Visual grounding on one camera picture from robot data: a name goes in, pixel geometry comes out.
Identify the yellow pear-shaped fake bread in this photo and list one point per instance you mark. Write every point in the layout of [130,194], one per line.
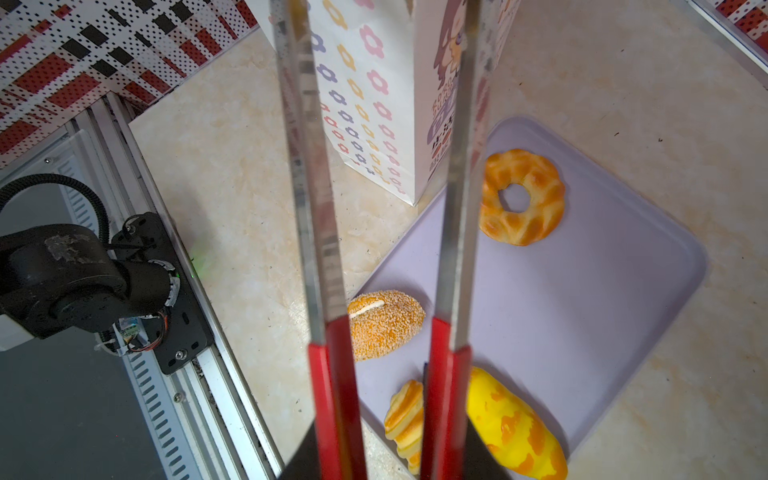
[512,431]

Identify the white flowered paper bag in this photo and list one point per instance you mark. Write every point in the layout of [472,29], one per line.
[386,74]

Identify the sesame-coated fake bread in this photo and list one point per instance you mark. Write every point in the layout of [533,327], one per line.
[382,322]

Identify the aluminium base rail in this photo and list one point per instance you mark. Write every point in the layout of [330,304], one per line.
[202,417]

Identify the large spiral fake bread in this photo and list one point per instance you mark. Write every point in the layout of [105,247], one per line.
[404,423]

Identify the lilac plastic tray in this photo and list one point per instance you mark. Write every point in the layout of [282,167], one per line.
[566,322]

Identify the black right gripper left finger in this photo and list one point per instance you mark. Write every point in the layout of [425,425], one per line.
[305,464]

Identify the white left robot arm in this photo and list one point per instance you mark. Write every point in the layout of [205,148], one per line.
[58,276]

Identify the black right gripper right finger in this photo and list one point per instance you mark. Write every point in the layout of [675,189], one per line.
[479,463]

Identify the ring-shaped fake bread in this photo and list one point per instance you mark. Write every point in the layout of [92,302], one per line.
[523,198]

